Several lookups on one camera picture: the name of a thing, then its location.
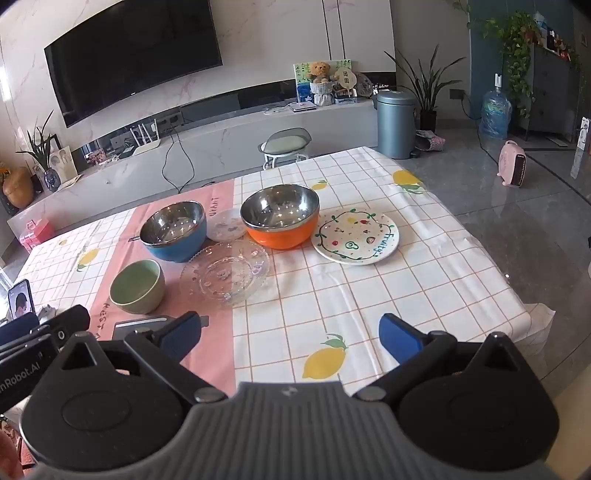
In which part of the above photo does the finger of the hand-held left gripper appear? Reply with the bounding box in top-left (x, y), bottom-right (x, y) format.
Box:
top-left (112, 315), bottom-right (180, 335)

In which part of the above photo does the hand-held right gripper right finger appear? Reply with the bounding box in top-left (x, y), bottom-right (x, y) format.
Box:
top-left (355, 313), bottom-right (522, 402)

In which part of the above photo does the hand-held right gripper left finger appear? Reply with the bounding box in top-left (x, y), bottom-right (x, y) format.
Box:
top-left (59, 311), bottom-right (229, 403)

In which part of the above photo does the green ceramic bowl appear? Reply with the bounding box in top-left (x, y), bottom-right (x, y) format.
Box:
top-left (109, 259), bottom-right (165, 315)

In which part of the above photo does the clear glass plate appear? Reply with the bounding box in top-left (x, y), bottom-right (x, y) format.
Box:
top-left (179, 241), bottom-right (271, 306)

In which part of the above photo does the blue steel bowl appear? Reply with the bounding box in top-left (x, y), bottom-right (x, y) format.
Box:
top-left (139, 200), bottom-right (207, 264)

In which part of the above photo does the white fruit-painted plate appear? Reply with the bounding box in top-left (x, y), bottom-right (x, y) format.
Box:
top-left (311, 208), bottom-right (400, 266)

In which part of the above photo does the white sticker-patterned bowl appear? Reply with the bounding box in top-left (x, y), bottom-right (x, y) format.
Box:
top-left (206, 209), bottom-right (246, 241)

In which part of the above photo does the orange steel bowl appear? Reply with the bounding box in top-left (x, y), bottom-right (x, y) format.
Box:
top-left (240, 184), bottom-right (320, 250)

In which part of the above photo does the checked lemon print tablecloth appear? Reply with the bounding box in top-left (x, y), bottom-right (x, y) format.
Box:
top-left (14, 146), bottom-right (557, 384)

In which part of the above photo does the smartphone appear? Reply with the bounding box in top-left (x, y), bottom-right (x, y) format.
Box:
top-left (8, 279), bottom-right (34, 324)

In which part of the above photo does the pink storage box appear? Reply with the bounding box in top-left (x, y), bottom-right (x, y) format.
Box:
top-left (19, 219), bottom-right (56, 252)

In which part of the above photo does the blue vase with plant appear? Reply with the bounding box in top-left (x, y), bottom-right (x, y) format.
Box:
top-left (16, 111), bottom-right (63, 192)

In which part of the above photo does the brown round vase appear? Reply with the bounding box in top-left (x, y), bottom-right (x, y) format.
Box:
top-left (2, 167), bottom-right (34, 208)

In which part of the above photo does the framed photo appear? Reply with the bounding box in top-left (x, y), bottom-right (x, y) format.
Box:
top-left (48, 145), bottom-right (79, 183)

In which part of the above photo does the white router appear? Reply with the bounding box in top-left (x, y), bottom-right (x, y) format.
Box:
top-left (131, 124), bottom-right (162, 155)

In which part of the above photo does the white marble television console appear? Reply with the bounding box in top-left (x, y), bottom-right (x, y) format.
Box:
top-left (7, 99), bottom-right (379, 232)

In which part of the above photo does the pink space heater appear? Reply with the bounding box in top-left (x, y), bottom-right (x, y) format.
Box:
top-left (496, 140), bottom-right (530, 188)

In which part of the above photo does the grey-blue pedal trash can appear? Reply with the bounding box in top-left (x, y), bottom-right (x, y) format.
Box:
top-left (376, 89), bottom-right (419, 160)

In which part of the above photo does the potted long-leaf plant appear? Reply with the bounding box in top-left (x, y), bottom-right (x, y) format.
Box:
top-left (384, 45), bottom-right (467, 131)

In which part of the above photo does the grey cushioned stool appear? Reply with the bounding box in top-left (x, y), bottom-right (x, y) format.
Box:
top-left (257, 128), bottom-right (311, 171)

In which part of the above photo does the blue water jug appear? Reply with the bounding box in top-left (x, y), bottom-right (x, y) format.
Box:
top-left (480, 74), bottom-right (513, 139)

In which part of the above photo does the round paper hand fan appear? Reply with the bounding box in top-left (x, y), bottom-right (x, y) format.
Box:
top-left (335, 68), bottom-right (358, 93)

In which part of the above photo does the teddy bear in basket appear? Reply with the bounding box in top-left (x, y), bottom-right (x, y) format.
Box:
top-left (308, 61), bottom-right (334, 106)

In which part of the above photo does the black flat television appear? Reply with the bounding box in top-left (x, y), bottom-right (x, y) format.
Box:
top-left (44, 0), bottom-right (223, 128)

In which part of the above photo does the green and blue painting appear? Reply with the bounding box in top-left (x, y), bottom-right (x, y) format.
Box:
top-left (294, 59), bottom-right (355, 100)

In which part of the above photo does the grey storage cabinet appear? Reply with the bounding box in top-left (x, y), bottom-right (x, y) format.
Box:
top-left (526, 41), bottom-right (591, 141)

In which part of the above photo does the trailing green vine plant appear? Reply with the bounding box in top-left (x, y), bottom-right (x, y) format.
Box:
top-left (455, 0), bottom-right (543, 116)

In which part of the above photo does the black console cable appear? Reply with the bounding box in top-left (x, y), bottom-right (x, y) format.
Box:
top-left (161, 129), bottom-right (218, 192)

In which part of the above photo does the black floor cable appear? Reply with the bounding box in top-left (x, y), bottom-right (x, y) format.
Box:
top-left (470, 92), bottom-right (504, 154)

